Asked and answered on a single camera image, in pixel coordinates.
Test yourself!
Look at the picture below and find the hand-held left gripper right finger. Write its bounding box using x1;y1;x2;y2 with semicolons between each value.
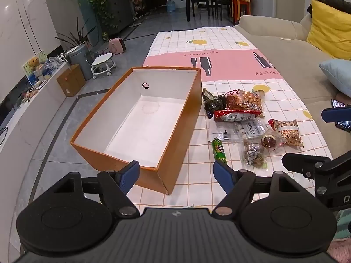
212;159;299;217

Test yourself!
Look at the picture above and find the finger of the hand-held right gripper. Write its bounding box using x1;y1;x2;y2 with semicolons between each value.
322;105;351;123
282;153;333;180

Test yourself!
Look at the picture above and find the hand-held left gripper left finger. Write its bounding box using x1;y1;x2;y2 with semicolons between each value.
53;160;141;217

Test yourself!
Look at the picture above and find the green candy tube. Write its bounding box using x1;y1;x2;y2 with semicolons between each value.
212;138;228;165

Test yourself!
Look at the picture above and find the clear packet of brown nuts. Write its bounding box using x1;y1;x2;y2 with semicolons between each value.
243;140;268;169

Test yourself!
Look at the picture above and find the small clear snack packet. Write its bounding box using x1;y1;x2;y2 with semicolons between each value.
214;131;239;143

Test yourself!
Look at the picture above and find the clear packet with chocolate ball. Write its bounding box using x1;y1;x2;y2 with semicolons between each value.
259;127;287;151

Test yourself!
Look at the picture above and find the orange cardboard box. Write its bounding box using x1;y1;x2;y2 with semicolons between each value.
70;66;202;195

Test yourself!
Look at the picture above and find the clear packet of white candies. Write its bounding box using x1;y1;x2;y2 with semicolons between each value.
233;119;268;140

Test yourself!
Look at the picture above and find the long red white snack packet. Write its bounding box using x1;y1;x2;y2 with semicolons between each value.
213;109;264;123

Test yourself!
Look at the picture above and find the black smartphone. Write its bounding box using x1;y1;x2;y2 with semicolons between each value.
331;98;351;131

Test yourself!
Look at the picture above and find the teal printed cloth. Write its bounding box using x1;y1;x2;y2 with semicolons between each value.
333;211;351;242

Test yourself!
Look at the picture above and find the light blue cushion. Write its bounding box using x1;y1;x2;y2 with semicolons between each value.
319;58;351;98

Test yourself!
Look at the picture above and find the pink fluffy cloth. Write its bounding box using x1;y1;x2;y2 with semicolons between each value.
326;240;351;263

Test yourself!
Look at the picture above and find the dark green snack packet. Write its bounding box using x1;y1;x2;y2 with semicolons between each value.
202;88;227;119

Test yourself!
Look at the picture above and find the red-framed clear snack packet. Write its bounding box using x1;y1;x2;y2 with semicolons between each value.
225;88;244;110

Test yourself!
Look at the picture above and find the clear peanut snack packet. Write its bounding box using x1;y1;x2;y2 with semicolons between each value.
237;89;266;113

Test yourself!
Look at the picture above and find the yellow cushion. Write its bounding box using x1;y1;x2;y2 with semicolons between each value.
306;0;351;61

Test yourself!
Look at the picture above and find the beige sofa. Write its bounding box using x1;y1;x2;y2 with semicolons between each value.
233;14;351;170

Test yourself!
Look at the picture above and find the printed checked tablecloth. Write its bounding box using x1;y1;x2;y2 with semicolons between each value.
127;26;333;207

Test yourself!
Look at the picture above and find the brown cardboard box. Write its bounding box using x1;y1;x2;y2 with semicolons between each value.
57;64;86;97

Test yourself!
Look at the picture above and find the dark olive cushion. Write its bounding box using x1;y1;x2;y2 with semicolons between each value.
307;0;351;14

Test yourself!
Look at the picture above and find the white low cabinet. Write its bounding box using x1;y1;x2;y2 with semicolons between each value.
0;60;72;154

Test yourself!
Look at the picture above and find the white rolling stool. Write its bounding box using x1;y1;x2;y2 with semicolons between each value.
91;52;116;79

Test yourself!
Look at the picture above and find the grey plant pot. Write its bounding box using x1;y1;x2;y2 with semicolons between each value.
66;44;95;80

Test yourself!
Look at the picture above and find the small pink heater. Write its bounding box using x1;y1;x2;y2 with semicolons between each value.
109;38;127;55

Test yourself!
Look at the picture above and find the pile of small toys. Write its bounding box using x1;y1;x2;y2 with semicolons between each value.
45;55;68;68

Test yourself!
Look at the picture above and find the black television screen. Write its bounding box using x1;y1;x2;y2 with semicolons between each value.
0;75;30;124

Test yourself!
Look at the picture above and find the orange stool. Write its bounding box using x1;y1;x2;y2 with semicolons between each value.
232;0;253;25

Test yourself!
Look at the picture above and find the spiky potted plant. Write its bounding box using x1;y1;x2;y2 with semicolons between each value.
53;18;96;50

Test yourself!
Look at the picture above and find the teddy bear picture card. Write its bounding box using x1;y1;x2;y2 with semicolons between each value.
22;49;46;76

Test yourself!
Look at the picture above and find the dark grey drawer cabinet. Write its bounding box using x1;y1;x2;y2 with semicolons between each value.
106;0;134;35

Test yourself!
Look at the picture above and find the shoe rack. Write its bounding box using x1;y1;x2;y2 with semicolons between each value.
131;0;146;20

